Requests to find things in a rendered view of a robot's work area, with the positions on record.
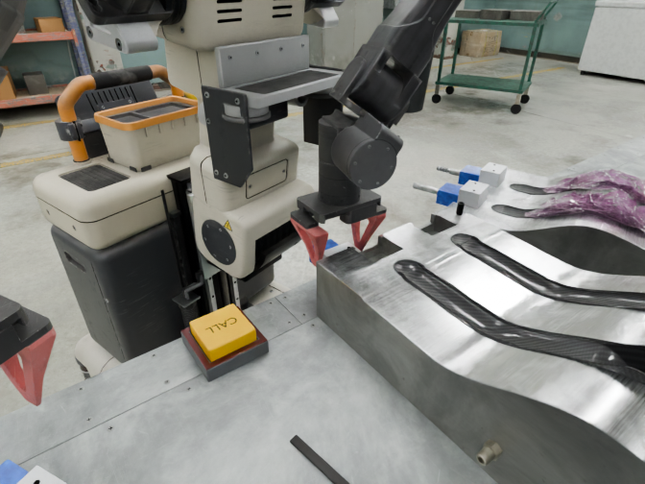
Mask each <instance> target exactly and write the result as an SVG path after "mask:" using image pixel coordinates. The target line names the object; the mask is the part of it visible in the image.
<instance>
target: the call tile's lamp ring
mask: <svg viewBox="0 0 645 484"><path fill-rule="evenodd" d="M236 307H237V308H238V309H239V310H240V311H241V313H242V314H243V315H244V316H245V317H246V318H247V320H248V321H249V322H250V323H251V324H252V325H253V327H254V328H255V331H256V336H257V337H258V338H259V339H258V340H256V341H254V342H252V343H250V344H248V345H246V346H245V347H243V348H241V349H239V350H237V351H234V352H232V353H230V354H228V355H226V356H224V357H222V358H219V359H217V360H215V361H213V362H211V363H209V362H208V360H207V359H206V357H205V356H204V354H203V352H202V351H201V349H200V348H199V346H198V345H197V343H196V342H195V340H194V339H193V337H192V336H191V334H190V333H189V331H190V330H191V328H190V327H187V328H185V329H183V330H182V331H181V332H182V333H183V335H184V337H185V338H186V340H187V341H188V343H189V344H190V346H191V347H192V349H193V350H194V352H195V354H196V355H197V356H198V357H199V359H200V360H201V362H202V363H203V365H204V367H205V368H206V370H209V369H211V368H213V367H215V366H217V365H219V364H221V363H223V362H225V361H227V360H229V359H230V358H232V357H234V356H236V355H238V354H240V353H242V352H244V351H248V350H250V349H252V348H254V347H256V346H258V345H260V344H262V343H264V342H266V341H268V340H267V339H266V338H265V336H264V335H263V334H262V333H261V332H260V331H259V330H258V328H257V327H256V326H255V325H254V324H253V323H252V321H251V320H250V319H249V318H248V317H247V316H246V314H245V313H244V312H243V311H242V310H241V309H240V308H239V306H236Z"/></svg>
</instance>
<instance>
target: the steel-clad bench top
mask: <svg viewBox="0 0 645 484"><path fill-rule="evenodd" d="M611 168H612V169H614V170H619V171H620V170H621V171H623V172H626V173H630V174H632V175H635V176H638V177H640V178H641V179H644V180H645V134H643V135H641V136H639V137H637V138H634V139H632V140H630V141H627V142H625V143H623V144H621V145H618V146H616V147H614V148H611V149H609V150H607V151H605V152H603V153H601V154H599V155H597V156H594V157H591V158H588V159H586V160H584V161H582V162H579V163H577V164H575V165H572V166H570V167H568V168H566V169H563V170H561V171H560V172H558V173H555V174H553V175H551V176H548V177H547V178H554V177H562V176H567V175H572V174H577V173H581V172H585V171H590V170H597V169H611ZM243 312H244V313H245V314H246V315H247V317H248V318H249V319H250V320H251V321H252V322H253V324H254V325H255V326H256V327H257V328H258V329H259V331H260V332H261V333H262V334H263V335H264V336H265V337H266V339H267V340H268V342H269V352H267V353H265V354H263V355H261V356H259V357H257V358H255V359H253V360H252V361H250V362H248V363H247V364H245V365H243V366H241V367H239V368H237V369H235V370H233V371H231V372H229V373H227V374H225V375H222V376H220V377H218V378H216V379H214V380H212V381H210V382H208V381H207V379H206V378H205V376H204V375H203V372H202V371H201V369H200V368H199V366H198V365H197V363H196V361H195V360H194V358H193V357H192V355H191V354H190V352H189V350H188V349H187V348H186V347H185V345H184V344H183V341H182V337H181V338H179V339H177V340H175V341H173V342H171V343H168V344H166V345H164V346H161V347H159V348H157V349H155V350H152V351H149V352H147V353H144V354H142V355H140V356H137V357H135V358H134V359H132V360H129V361H127V362H125V363H122V364H120V365H118V366H116V367H113V368H111V369H109V370H107V371H104V372H102V373H100V374H97V375H95V376H93V377H90V378H88V379H86V380H83V381H81V382H79V383H77V384H74V385H72V386H70V387H68V388H65V389H63V390H61V391H58V392H56V393H55V394H53V395H50V396H48V397H46V398H43V399H41V404H40V405H39V406H35V405H33V404H32V403H31V404H29V405H26V406H24V407H22V408H19V409H17V410H15V411H13V412H11V413H9V414H7V415H5V416H2V417H0V465H1V464H2V463H4V462H5V461H6V460H8V459H9V460H12V461H13V462H14V463H15V464H17V465H18V466H20V467H21V468H23V469H25V470H26V471H28V472H30V471H31V470H32V469H33V468H34V467H35V466H40V467H41V468H43V469H44V470H46V471H47V472H49V473H51V474H52V475H54V476H55V477H57V478H59V479H60V480H62V481H63V482H65V483H66V484H333V483H332V482H331V481H330V480H329V479H328V478H327V477H326V476H325V475H324V474H323V473H322V472H321V471H320V470H319V469H317V468H316V467H315V466H314V465H313V464H312V463H311V462H310V461H309V460H308V459H307V458H306V457H305V456H304V455H303V454H302V453H301V452H300V451H298V450H297V449H296V448H295V447H294V446H293V445H292V444H291V443H290V440H291V439H292V438H293V437H294V436H295V435H298V436H299V437H300V438H301V439H302V440H303V441H304V442H305V443H306V444H307V445H308V446H309V447H310V448H312V449H313V450H315V451H316V452H317V453H318V454H319V455H320V457H321V458H322V459H323V460H324V461H326V462H327V463H328V464H329V465H330V466H331V467H332V468H333V469H334V470H335V471H336V472H338V473H339V474H340V475H341V476H342V477H343V478H344V479H345V480H346V481H347V482H349V483H350V484H498V483H497V482H496V481H495V480H494V479H492V478H491V477H490V476H489V475H488V474H487V473H486V472H485V471H484V470H483V469H482V468H480V467H479V466H478V465H477V464H476V463H475V462H474V461H473V460H472V459H471V458H470V457H469V456H468V455H466V454H465V453H464V452H463V451H462V450H461V449H460V448H459V447H458V446H457V445H456V444H454V443H453V442H452V441H451V440H450V439H449V438H448V437H447V436H446V435H445V434H444V433H443V432H442V431H440V430H439V429H438V428H437V427H436V426H435V425H434V424H433V423H432V422H431V421H430V420H428V419H427V418H426V417H425V416H424V415H423V414H422V413H421V412H420V411H419V410H418V409H417V408H416V407H415V406H414V405H413V404H412V403H411V402H409V401H408V400H407V399H406V398H405V397H404V396H402V395H401V394H400V393H399V392H398V391H397V390H396V389H395V388H394V386H393V385H392V384H391V383H389V382H388V381H387V380H386V379H385V378H384V377H383V376H382V375H381V374H380V373H378V372H377V371H376V370H375V369H374V368H373V367H372V366H371V365H370V364H369V363H368V362H367V361H366V360H364V359H363V358H362V357H361V356H360V355H359V354H358V353H357V352H356V351H355V350H354V349H353V348H351V347H350V346H349V345H348V344H347V343H346V342H345V341H344V340H343V339H342V338H341V337H340V336H338V335H337V334H336V333H335V332H334V331H333V330H332V329H331V328H330V327H329V326H328V325H327V324H325V323H324V322H323V321H322V320H321V319H320V318H319V317H318V316H317V279H316V278H315V279H313V280H310V281H308V282H306V283H304V284H302V285H300V286H298V287H295V288H293V289H291V290H288V291H286V292H284V293H282V294H279V295H277V296H275V297H273V298H270V299H268V300H266V301H264V302H261V303H259V304H256V305H254V306H252V307H250V308H247V309H245V310H243Z"/></svg>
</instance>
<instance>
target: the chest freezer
mask: <svg viewBox="0 0 645 484"><path fill-rule="evenodd" d="M595 6H596V8H595V11H594V15H593V17H592V20H591V24H590V27H589V30H588V34H587V37H586V40H585V46H584V50H583V52H582V55H581V59H580V62H579V65H578V70H581V73H580V75H584V74H585V72H586V71H589V72H596V73H602V74H608V75H614V76H620V77H627V78H633V79H638V80H645V0H597V1H596V3H595Z"/></svg>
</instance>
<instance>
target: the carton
mask: <svg viewBox="0 0 645 484"><path fill-rule="evenodd" d="M501 36H502V31H498V30H491V29H479V30H467V31H463V33H462V41H461V47H460V53H459V55H460V56H467V57H473V58H482V57H487V56H494V55H498V53H499V49H500V43H501Z"/></svg>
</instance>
